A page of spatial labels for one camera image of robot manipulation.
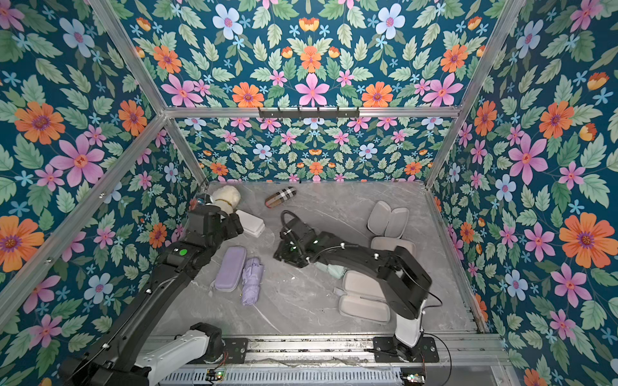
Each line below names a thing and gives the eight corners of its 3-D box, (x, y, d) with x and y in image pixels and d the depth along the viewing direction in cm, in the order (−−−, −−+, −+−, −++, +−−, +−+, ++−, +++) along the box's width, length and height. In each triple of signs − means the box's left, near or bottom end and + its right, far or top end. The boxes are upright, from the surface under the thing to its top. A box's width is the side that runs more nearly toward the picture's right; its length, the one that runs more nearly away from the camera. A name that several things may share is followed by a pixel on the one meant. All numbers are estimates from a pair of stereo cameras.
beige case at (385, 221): (364, 233, 103) (365, 228, 100) (373, 203, 114) (374, 198, 111) (402, 244, 100) (405, 239, 97) (407, 212, 111) (410, 206, 108)
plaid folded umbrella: (269, 210, 111) (267, 205, 108) (264, 203, 114) (262, 198, 111) (298, 195, 117) (297, 190, 114) (292, 189, 120) (292, 184, 117)
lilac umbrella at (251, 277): (240, 305, 85) (236, 301, 81) (249, 262, 95) (246, 256, 91) (257, 305, 85) (254, 301, 81) (265, 262, 95) (262, 256, 91)
